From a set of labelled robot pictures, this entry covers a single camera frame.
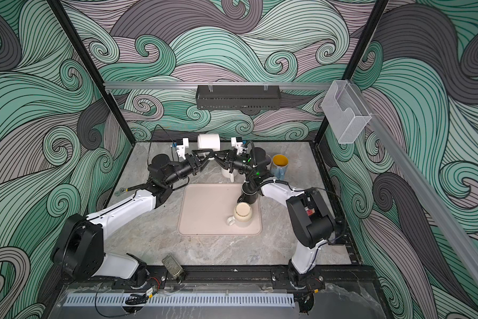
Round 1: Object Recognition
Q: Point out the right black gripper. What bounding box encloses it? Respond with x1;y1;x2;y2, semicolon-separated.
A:
213;149;259;178

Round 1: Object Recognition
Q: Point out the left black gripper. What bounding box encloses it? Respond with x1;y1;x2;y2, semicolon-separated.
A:
164;151;212;190

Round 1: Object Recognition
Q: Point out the tall white mug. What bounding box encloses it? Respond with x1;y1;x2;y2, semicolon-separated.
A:
197;134;221;151

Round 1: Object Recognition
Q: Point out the blue mug yellow inside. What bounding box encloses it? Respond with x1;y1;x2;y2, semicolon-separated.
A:
270;154;289;180

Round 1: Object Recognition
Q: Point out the cream speckled mug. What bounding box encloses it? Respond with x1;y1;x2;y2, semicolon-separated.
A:
227;202;253;227

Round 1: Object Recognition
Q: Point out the white ribbed-bottom mug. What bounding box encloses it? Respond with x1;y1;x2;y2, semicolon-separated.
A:
221;168;236;183

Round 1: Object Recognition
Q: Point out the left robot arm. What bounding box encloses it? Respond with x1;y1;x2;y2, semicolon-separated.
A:
50;149;215;287

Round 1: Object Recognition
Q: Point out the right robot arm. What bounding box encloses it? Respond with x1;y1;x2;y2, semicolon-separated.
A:
212;147;336;288

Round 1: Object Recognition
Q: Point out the black glossy mug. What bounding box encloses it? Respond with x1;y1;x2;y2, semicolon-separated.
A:
237;182;258;205

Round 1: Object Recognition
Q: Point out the pink silicone tray mat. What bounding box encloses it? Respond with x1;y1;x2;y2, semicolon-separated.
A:
178;183;262;236

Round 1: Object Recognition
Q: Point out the small metal device front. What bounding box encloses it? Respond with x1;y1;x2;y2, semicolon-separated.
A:
162;255;185;280

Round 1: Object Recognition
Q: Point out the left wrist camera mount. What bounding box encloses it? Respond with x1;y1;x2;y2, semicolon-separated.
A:
172;138;189;160

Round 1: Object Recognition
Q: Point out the black wire wall basket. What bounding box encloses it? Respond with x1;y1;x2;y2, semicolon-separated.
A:
195;85;282;110

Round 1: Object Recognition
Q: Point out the clear acrylic wall holder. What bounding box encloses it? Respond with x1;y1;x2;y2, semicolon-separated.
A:
321;80;371;144

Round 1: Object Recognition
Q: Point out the white slotted cable duct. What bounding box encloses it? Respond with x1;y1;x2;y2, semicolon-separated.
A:
62;293;296;308

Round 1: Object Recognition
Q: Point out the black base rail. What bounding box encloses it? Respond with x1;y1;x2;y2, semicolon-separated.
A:
66;265;377;291

